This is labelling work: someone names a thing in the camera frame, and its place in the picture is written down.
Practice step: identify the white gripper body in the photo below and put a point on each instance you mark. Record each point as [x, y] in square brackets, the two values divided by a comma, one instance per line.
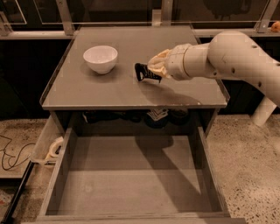
[175, 61]

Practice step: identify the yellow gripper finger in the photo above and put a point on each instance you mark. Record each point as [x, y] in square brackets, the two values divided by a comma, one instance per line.
[158, 60]
[160, 71]

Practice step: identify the black rxbar chocolate bar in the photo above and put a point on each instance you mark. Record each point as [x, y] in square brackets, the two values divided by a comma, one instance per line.
[142, 72]

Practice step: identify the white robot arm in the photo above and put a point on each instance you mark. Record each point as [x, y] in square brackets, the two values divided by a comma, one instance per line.
[229, 55]

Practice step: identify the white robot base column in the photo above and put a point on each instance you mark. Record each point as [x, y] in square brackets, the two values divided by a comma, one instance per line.
[263, 111]

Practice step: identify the grey counter cabinet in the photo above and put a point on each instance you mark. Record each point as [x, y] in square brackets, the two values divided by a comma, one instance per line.
[74, 86]

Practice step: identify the grey open top drawer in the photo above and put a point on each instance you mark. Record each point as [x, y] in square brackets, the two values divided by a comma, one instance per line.
[134, 175]

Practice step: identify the patterned packet inside cabinet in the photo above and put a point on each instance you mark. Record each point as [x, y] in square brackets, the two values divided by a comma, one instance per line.
[157, 114]

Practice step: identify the dark round container inside cabinet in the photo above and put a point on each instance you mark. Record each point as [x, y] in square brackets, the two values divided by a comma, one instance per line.
[178, 117]

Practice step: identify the white ceramic bowl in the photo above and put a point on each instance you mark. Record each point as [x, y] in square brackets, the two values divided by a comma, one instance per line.
[101, 59]

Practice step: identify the orange round object on ledge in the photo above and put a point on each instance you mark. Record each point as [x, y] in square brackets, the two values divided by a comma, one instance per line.
[276, 27]

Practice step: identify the white tape roll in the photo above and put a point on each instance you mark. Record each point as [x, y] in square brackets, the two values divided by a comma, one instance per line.
[55, 147]

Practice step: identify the clear plastic side bin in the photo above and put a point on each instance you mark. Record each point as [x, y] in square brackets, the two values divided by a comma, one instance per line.
[49, 133]

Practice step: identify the metal railing frame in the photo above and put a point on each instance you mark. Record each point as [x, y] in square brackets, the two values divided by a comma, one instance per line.
[61, 19]

